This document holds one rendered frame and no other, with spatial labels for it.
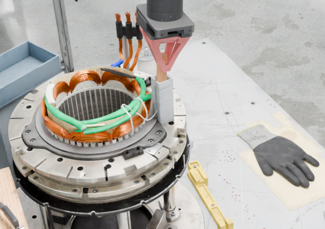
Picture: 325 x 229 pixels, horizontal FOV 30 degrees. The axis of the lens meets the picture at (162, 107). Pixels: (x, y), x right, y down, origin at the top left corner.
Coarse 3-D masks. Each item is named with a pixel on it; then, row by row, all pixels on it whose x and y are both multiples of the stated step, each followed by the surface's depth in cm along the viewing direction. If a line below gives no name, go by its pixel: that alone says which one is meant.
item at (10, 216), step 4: (4, 208) 92; (8, 208) 92; (4, 212) 92; (8, 212) 92; (8, 216) 91; (12, 216) 91; (12, 220) 90; (16, 220) 90; (12, 224) 91; (16, 224) 91
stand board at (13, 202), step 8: (8, 168) 104; (0, 176) 102; (8, 176) 102; (0, 184) 101; (8, 184) 101; (0, 192) 99; (8, 192) 99; (16, 192) 99; (0, 200) 98; (8, 200) 98; (16, 200) 98; (16, 208) 96; (0, 216) 95; (16, 216) 95; (24, 216) 95; (0, 224) 94; (8, 224) 94; (24, 224) 93
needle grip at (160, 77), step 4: (164, 56) 100; (164, 60) 100; (160, 72) 101; (164, 72) 101; (156, 76) 102; (160, 76) 102; (164, 76) 102; (156, 80) 103; (160, 80) 102; (164, 80) 102
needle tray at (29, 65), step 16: (16, 48) 136; (32, 48) 138; (0, 64) 134; (16, 64) 137; (32, 64) 137; (48, 64) 131; (0, 80) 132; (16, 80) 125; (32, 80) 129; (0, 96) 124; (16, 96) 127; (0, 112) 127; (0, 128) 129; (0, 144) 133; (0, 160) 137
